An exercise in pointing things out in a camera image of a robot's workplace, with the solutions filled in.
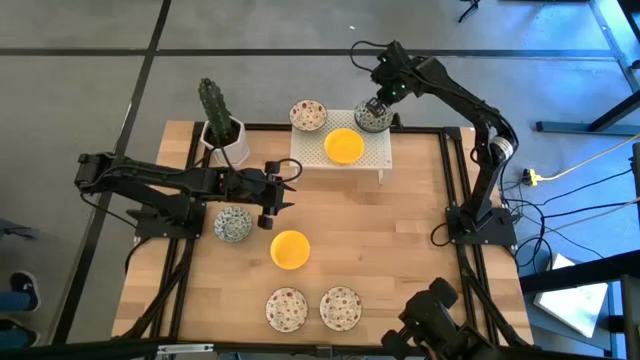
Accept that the yellow power cable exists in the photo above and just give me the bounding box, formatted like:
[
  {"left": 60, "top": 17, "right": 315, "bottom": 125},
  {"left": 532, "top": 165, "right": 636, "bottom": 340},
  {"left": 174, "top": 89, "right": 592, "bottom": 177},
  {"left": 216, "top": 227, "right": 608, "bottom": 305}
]
[{"left": 537, "top": 133, "right": 640, "bottom": 182}]

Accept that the black aluminium frame rail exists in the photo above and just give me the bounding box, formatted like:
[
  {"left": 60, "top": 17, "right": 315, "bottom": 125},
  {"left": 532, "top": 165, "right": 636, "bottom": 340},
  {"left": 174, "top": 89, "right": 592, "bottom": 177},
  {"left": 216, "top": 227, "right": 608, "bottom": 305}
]
[
  {"left": 167, "top": 123, "right": 201, "bottom": 344},
  {"left": 439, "top": 127, "right": 506, "bottom": 347},
  {"left": 192, "top": 122, "right": 449, "bottom": 135}
]

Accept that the teal patterned mini bowl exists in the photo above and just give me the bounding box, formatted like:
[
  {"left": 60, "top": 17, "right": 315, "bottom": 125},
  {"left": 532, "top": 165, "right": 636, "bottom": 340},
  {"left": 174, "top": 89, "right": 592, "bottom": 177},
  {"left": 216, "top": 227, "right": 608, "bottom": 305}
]
[
  {"left": 213, "top": 205, "right": 254, "bottom": 244},
  {"left": 353, "top": 99, "right": 395, "bottom": 135}
]

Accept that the black floor cable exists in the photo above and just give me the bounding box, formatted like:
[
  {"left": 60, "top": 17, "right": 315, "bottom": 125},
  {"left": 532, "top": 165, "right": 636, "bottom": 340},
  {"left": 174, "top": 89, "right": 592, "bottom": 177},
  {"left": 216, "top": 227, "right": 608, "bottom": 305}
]
[
  {"left": 542, "top": 168, "right": 635, "bottom": 207},
  {"left": 542, "top": 199, "right": 640, "bottom": 221}
]

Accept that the white perforated shelf rack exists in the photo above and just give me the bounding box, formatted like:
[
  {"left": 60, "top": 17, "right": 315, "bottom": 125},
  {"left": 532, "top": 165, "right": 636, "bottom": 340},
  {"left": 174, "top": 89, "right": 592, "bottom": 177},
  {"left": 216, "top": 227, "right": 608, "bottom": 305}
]
[{"left": 289, "top": 108, "right": 394, "bottom": 185}]

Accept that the black knobbed mount device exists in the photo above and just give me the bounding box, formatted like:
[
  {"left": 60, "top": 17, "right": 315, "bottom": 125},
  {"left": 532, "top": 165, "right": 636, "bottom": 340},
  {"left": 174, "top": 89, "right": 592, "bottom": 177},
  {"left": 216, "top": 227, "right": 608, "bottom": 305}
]
[{"left": 380, "top": 276, "right": 501, "bottom": 360}]

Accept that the white hexagonal plant pot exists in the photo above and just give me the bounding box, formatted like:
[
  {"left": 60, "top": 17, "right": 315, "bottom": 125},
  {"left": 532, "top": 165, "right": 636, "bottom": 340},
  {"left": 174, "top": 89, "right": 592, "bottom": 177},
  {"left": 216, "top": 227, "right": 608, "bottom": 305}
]
[{"left": 199, "top": 115, "right": 251, "bottom": 169}]

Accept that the white flat board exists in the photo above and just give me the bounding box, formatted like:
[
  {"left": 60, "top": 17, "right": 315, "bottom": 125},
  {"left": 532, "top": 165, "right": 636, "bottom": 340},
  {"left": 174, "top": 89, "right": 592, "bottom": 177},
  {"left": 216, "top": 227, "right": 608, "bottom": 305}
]
[{"left": 532, "top": 253, "right": 609, "bottom": 339}]

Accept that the black tripod leg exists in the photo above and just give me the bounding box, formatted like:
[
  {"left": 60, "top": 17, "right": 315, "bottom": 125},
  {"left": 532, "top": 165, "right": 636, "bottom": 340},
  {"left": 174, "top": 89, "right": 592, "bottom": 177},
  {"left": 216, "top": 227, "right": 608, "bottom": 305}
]
[{"left": 458, "top": 0, "right": 481, "bottom": 24}]

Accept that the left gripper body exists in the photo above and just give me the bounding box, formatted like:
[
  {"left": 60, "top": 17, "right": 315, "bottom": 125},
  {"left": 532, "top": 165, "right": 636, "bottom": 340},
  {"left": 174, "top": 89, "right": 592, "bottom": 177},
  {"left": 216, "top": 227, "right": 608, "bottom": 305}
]
[{"left": 215, "top": 168, "right": 284, "bottom": 230}]

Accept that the yellow mini bowl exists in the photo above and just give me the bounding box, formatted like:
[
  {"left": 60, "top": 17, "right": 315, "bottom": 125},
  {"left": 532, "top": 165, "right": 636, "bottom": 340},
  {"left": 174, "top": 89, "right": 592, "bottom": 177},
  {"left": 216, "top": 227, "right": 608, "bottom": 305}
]
[
  {"left": 269, "top": 229, "right": 312, "bottom": 271},
  {"left": 323, "top": 127, "right": 366, "bottom": 166}
]

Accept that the black stand foot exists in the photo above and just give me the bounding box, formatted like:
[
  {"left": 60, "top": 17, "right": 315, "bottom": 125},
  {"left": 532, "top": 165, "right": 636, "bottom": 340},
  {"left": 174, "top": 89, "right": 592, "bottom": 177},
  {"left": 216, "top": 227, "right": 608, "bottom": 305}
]
[{"left": 535, "top": 89, "right": 640, "bottom": 137}]

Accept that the silver metal bracket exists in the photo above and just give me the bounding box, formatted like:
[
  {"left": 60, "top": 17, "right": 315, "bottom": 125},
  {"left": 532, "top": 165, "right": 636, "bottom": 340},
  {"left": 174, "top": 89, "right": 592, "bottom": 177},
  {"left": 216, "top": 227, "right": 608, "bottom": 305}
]
[{"left": 157, "top": 342, "right": 215, "bottom": 357}]

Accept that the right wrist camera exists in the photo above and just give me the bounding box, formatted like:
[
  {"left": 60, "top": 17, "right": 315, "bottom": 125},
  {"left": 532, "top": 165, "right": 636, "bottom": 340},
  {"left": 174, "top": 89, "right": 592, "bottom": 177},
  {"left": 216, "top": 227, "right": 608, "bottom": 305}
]
[{"left": 382, "top": 40, "right": 404, "bottom": 61}]

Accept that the person's shoe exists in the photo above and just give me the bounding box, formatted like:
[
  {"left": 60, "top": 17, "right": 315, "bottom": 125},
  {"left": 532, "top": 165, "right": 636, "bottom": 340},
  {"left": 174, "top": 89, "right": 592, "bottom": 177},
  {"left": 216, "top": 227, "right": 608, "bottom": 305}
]
[
  {"left": 9, "top": 270, "right": 41, "bottom": 312},
  {"left": 0, "top": 319, "right": 39, "bottom": 351}
]

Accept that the lime green floral mini bowl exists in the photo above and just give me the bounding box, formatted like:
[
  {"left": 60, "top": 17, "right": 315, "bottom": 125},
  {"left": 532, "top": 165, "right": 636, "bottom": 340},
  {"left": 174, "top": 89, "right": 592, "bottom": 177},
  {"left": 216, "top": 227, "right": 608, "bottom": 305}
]
[{"left": 318, "top": 285, "right": 363, "bottom": 333}]

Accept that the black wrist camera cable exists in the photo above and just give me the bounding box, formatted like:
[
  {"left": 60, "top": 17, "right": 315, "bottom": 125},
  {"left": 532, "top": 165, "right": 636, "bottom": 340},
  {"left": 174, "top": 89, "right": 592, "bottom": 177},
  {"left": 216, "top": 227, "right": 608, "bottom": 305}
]
[
  {"left": 273, "top": 157, "right": 304, "bottom": 184},
  {"left": 349, "top": 39, "right": 391, "bottom": 74}
]

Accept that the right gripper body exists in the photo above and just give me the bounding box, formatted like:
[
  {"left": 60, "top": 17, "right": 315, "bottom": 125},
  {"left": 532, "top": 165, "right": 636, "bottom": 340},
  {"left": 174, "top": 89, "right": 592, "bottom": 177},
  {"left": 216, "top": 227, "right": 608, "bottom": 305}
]
[{"left": 372, "top": 57, "right": 421, "bottom": 105}]

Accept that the green cactus plant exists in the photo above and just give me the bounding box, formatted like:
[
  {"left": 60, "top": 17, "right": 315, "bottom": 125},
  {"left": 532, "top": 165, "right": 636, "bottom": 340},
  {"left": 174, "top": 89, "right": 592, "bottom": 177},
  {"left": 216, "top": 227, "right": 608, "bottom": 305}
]
[{"left": 197, "top": 77, "right": 235, "bottom": 146}]

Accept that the black frame crossbar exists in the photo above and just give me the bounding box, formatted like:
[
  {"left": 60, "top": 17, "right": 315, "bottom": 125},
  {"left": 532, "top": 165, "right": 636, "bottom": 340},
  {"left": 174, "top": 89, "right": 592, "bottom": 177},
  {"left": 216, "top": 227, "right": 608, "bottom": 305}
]
[{"left": 0, "top": 335, "right": 381, "bottom": 360}]

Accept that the dark green floral mini bowl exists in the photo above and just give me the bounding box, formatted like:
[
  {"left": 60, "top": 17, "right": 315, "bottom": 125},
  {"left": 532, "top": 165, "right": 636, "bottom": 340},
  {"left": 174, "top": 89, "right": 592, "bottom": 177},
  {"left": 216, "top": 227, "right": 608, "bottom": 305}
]
[{"left": 264, "top": 286, "right": 309, "bottom": 334}]

